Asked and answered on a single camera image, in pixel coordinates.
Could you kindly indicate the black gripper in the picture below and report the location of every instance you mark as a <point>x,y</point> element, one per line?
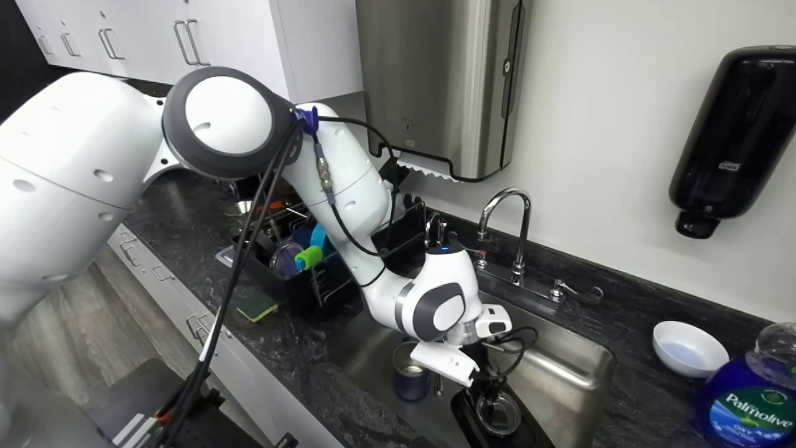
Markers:
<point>487,365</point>

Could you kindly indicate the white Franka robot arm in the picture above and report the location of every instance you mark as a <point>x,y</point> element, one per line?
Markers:
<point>66,165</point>

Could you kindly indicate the stainless steel sink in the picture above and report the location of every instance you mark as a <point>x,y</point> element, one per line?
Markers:
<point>562,357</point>

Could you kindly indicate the blue steel mug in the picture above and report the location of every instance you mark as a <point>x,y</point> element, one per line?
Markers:
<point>410,384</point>

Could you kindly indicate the black sink faucet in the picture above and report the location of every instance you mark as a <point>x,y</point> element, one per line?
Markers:
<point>524,215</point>

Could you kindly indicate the black rectangular tray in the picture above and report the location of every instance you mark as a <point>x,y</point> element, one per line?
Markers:
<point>464,419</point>

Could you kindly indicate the chrome faucet lever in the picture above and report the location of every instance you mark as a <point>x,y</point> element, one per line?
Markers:
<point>572,292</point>

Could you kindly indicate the black dish rack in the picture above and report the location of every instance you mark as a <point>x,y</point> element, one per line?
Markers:
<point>320,288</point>

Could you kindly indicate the small white bowl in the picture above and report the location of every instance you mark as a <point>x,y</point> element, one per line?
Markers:
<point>686,350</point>

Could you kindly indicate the green bottle cap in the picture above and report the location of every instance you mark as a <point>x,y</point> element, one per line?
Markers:
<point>312,261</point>

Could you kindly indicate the blue plastic bowl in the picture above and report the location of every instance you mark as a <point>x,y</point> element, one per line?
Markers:
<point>320,237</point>

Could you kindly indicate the green yellow sponge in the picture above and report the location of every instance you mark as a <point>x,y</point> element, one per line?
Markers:
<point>256,304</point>

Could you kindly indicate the white base cabinet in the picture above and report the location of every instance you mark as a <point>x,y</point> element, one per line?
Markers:
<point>250,383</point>

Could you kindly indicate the blue dish soap bottle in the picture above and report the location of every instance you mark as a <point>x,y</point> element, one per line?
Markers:
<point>747,415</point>

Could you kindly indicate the stainless paper towel dispenser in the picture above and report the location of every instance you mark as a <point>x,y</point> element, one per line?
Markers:
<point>430,84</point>

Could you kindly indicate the black soap dispenser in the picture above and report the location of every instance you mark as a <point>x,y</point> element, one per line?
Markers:
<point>734,140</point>

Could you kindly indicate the black perforated table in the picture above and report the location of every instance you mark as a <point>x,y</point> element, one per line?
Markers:
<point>114,406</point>

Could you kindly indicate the white upper cabinet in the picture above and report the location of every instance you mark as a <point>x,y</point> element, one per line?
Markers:
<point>231,33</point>

